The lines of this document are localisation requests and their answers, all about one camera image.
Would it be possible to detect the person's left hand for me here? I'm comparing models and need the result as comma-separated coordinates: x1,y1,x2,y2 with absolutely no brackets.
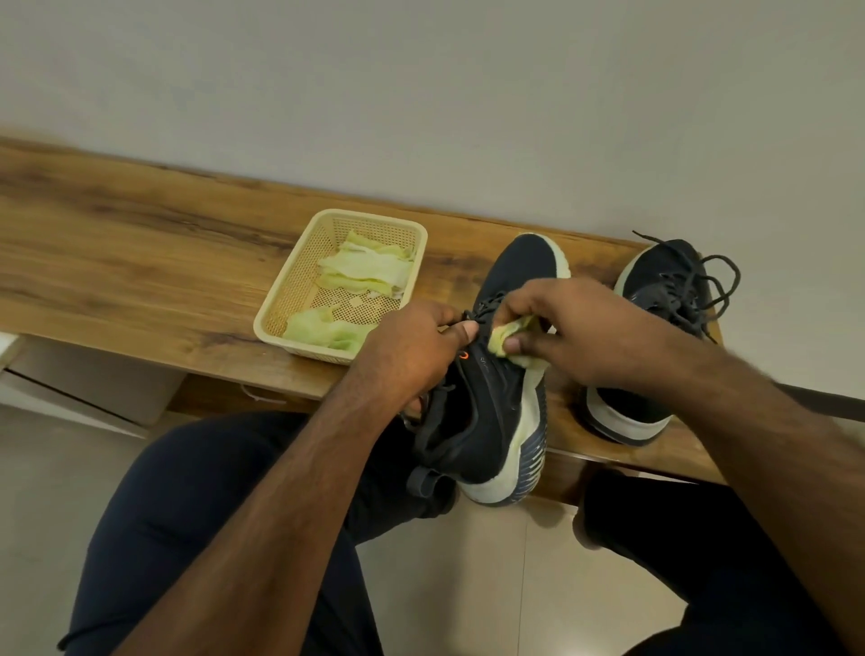
348,299,481,420

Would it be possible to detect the person's right hand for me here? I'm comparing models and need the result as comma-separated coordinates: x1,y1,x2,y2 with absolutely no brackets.
487,275,711,406

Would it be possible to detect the grey shoelace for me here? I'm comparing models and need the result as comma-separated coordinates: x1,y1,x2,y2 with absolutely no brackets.
405,290,508,468
632,229,742,342

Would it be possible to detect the dark sneaker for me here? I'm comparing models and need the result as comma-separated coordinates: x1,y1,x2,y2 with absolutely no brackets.
404,232,572,506
579,236,742,447

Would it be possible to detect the person's right forearm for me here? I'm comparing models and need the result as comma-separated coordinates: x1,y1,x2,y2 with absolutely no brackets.
675,348,865,653

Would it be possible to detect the person's left forearm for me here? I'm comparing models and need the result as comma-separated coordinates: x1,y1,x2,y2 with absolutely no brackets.
111,385,406,656

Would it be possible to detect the cream plastic mesh basket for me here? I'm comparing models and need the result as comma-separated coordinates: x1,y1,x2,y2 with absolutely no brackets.
252,208,430,366

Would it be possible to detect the dark baseboard strip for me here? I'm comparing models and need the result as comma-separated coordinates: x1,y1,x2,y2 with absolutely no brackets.
773,383,865,424

